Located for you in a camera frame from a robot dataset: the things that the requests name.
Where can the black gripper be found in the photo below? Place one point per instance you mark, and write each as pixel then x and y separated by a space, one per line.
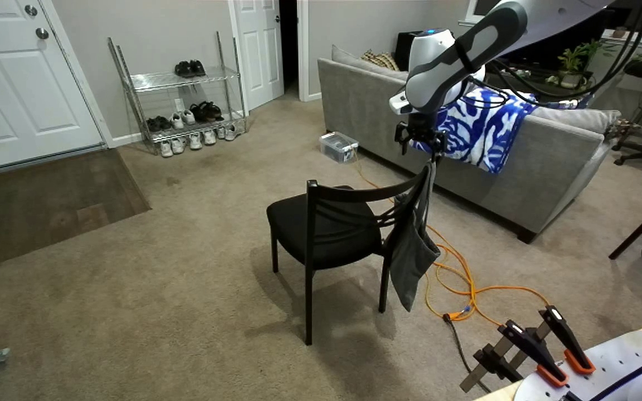
pixel 415 130

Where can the grey tote bag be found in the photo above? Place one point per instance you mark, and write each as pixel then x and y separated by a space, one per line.
pixel 413 251

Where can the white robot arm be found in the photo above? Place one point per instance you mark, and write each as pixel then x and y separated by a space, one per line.
pixel 445 66

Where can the black wooden chair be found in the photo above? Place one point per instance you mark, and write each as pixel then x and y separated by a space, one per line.
pixel 329 229

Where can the blue white blanket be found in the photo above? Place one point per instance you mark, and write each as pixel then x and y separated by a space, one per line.
pixel 480 129

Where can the clear plastic box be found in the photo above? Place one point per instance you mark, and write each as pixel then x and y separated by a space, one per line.
pixel 338 145

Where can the grey sofa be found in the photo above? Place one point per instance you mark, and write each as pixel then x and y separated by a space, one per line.
pixel 553 158

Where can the white interior door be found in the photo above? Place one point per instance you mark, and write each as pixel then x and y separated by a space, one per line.
pixel 260 37

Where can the black shoes middle shelf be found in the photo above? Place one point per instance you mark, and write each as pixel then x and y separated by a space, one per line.
pixel 207 112

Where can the black shoes shelf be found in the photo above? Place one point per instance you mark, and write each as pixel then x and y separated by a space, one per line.
pixel 207 112
pixel 190 71

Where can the black shoes top shelf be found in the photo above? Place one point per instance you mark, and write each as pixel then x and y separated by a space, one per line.
pixel 190 71

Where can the white sneakers on floor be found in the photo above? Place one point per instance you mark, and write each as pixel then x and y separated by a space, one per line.
pixel 182 132

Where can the black orange bar clamp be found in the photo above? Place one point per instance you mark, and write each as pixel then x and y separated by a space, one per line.
pixel 573 354

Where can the white entry door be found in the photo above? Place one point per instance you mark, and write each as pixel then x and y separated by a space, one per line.
pixel 43 111

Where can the brown door mat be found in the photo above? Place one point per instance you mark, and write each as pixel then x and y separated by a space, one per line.
pixel 61 199

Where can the metal wire shoe rack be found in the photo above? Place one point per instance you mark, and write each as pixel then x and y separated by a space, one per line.
pixel 164 93

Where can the round grey robot base plate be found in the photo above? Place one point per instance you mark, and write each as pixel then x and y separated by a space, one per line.
pixel 618 375

